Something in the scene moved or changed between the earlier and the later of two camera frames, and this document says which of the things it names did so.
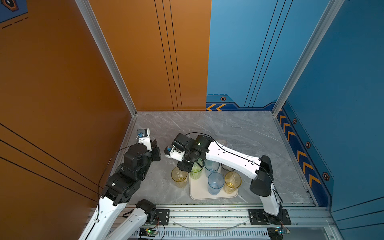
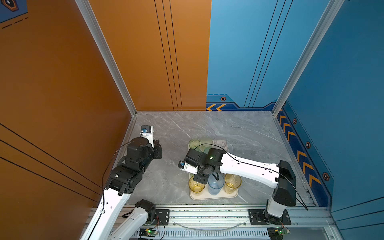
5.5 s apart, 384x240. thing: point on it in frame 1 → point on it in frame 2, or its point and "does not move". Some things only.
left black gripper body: [155, 154] does not move
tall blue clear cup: [215, 183] does not move
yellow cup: [179, 177] → [195, 188]
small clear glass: [223, 142] does not move
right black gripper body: [185, 165] → [199, 178]
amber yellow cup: [232, 180] does not move
